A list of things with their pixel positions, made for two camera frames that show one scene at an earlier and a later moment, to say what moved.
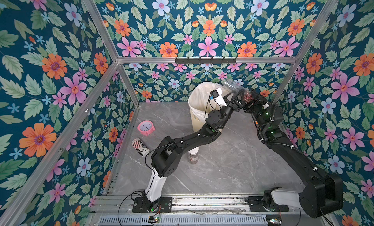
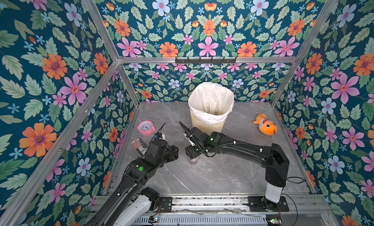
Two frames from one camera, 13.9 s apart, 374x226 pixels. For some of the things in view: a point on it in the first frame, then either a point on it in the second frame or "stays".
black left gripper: x=231 y=105 to x=172 y=152
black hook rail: x=206 y=61 stays
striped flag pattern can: x=140 y=147 stays
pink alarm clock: x=146 y=127 stays
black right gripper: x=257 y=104 to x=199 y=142
